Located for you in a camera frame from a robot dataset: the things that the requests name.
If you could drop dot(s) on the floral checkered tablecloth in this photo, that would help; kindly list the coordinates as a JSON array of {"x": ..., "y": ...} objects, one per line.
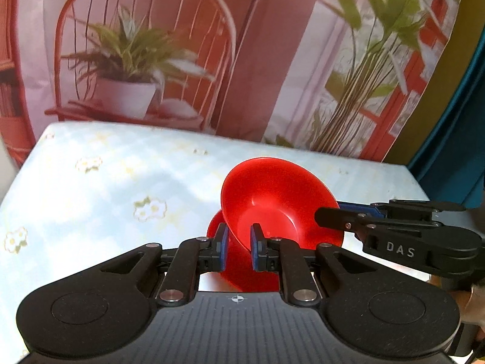
[{"x": 94, "y": 197}]

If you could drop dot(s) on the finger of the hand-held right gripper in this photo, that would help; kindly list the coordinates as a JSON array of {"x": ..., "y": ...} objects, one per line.
[
  {"x": 358, "y": 207},
  {"x": 337, "y": 217}
]

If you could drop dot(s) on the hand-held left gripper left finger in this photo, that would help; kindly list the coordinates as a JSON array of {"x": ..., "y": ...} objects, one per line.
[{"x": 223, "y": 245}]

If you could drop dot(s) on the person's right hand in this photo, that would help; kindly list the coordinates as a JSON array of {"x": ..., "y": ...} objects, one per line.
[{"x": 477, "y": 305}]

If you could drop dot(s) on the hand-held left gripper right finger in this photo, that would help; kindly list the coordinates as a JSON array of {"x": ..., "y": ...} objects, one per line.
[{"x": 256, "y": 249}]

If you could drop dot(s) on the red plastic bowl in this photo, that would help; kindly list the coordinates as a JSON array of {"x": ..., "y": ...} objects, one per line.
[
  {"x": 238, "y": 269},
  {"x": 280, "y": 201}
]

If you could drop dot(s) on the teal curtain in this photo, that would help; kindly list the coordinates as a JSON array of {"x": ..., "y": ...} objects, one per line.
[{"x": 454, "y": 140}]

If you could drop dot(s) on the printed room scene backdrop cloth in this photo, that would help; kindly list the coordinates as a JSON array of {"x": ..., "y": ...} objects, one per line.
[{"x": 227, "y": 45}]

